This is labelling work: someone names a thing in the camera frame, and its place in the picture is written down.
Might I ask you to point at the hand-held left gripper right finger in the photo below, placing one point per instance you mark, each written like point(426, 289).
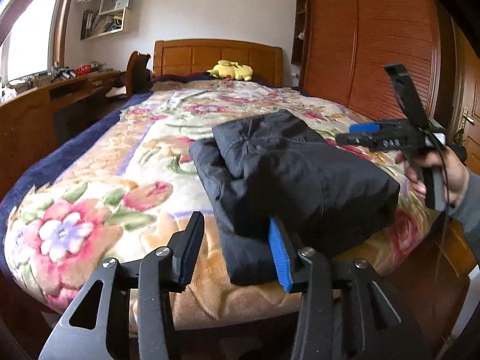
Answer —
point(279, 255)

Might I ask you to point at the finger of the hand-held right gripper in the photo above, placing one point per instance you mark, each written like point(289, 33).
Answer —
point(354, 140)
point(363, 127)

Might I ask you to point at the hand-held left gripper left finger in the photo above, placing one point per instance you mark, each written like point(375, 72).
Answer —
point(189, 255)

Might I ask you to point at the black jacket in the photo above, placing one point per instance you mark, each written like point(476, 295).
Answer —
point(300, 180)

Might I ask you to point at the person's right forearm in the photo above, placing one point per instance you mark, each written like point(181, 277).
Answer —
point(470, 213)

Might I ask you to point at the person's right hand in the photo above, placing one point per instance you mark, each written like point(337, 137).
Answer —
point(453, 180)

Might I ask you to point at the wooden louvered wardrobe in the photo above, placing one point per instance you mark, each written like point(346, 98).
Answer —
point(356, 45)

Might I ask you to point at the wooden door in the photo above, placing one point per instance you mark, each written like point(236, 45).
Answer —
point(468, 63)

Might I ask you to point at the floral plush blanket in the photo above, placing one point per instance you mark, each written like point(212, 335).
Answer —
point(112, 180)

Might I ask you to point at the yellow plush toy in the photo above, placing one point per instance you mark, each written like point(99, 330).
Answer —
point(232, 70)

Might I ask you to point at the wooden bed headboard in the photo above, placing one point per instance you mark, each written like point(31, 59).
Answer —
point(195, 58)

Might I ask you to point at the wooden chair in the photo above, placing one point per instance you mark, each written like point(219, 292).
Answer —
point(137, 71)

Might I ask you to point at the metal pot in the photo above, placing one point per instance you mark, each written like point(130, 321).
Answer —
point(98, 66)

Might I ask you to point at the wooden desk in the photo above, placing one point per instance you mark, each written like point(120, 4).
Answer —
point(26, 120)

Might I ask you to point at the red basket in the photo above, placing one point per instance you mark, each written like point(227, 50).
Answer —
point(82, 70)

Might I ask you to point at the black metal device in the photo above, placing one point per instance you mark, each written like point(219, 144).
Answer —
point(63, 73)

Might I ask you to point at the row of books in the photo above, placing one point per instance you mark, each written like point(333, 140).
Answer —
point(87, 24)

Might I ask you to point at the window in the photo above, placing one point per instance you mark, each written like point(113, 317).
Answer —
point(33, 26)

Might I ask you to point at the white wall shelf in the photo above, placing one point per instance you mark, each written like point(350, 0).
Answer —
point(127, 22)

